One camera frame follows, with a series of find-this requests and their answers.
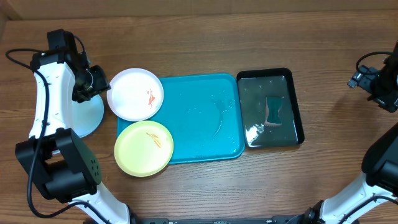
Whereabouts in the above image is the light blue plate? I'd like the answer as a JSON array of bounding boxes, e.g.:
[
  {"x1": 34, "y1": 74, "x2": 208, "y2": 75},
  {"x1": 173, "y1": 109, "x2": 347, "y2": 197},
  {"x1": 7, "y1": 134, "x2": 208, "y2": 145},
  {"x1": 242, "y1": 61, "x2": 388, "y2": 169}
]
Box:
[{"x1": 72, "y1": 95, "x2": 104, "y2": 138}]

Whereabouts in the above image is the white plate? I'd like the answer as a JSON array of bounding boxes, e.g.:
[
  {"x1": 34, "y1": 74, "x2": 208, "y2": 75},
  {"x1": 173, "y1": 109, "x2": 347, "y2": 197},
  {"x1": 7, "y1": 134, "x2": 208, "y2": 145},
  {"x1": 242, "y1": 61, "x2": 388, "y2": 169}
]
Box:
[{"x1": 107, "y1": 68, "x2": 164, "y2": 121}]

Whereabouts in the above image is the green dish sponge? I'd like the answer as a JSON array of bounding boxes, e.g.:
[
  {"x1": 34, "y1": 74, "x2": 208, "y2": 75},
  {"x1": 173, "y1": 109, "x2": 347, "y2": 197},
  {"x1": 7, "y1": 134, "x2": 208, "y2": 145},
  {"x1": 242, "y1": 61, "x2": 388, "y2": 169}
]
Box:
[{"x1": 264, "y1": 96, "x2": 282, "y2": 126}]

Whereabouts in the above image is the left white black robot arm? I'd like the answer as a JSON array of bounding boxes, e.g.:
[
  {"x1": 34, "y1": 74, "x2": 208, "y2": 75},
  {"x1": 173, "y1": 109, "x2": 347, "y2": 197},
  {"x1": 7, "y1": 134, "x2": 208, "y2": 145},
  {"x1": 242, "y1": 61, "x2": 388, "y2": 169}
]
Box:
[{"x1": 15, "y1": 48, "x2": 140, "y2": 223}]

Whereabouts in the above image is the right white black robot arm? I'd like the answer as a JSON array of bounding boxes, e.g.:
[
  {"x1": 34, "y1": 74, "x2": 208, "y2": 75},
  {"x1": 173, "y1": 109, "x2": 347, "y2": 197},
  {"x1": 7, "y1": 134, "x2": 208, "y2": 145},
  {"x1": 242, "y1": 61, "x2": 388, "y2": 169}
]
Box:
[{"x1": 289, "y1": 49, "x2": 397, "y2": 224}]

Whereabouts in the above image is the black water tray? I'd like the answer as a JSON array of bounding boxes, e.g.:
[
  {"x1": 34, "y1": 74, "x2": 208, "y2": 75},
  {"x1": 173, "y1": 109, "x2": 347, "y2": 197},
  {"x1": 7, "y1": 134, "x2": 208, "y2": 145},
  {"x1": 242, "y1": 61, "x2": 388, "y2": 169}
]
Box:
[{"x1": 236, "y1": 68, "x2": 305, "y2": 149}]

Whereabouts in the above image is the blue plastic tray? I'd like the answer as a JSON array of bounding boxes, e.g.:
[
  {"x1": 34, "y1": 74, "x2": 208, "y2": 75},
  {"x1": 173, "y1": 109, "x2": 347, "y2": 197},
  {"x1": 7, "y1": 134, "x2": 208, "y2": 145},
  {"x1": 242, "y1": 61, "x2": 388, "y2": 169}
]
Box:
[{"x1": 118, "y1": 73, "x2": 244, "y2": 164}]

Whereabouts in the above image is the yellow plate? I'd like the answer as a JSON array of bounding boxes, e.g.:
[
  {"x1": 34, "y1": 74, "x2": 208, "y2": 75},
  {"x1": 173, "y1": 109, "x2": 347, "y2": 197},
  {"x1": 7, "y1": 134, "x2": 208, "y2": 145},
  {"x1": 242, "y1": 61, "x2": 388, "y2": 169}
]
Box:
[{"x1": 114, "y1": 121, "x2": 174, "y2": 177}]

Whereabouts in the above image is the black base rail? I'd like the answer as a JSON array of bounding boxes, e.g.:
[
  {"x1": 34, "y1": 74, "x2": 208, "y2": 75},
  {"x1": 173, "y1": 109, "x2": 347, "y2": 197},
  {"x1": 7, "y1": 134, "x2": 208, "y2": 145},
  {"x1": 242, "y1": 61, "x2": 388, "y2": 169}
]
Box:
[{"x1": 137, "y1": 215, "x2": 304, "y2": 224}]

